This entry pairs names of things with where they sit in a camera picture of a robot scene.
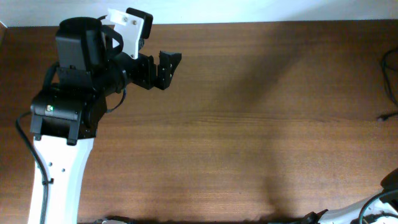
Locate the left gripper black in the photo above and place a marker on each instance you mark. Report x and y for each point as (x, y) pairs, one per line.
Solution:
(147, 72)

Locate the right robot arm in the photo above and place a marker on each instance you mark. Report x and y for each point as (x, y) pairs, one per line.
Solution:
(381, 208)

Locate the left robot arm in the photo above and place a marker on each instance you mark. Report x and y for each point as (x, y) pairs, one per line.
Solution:
(66, 112)

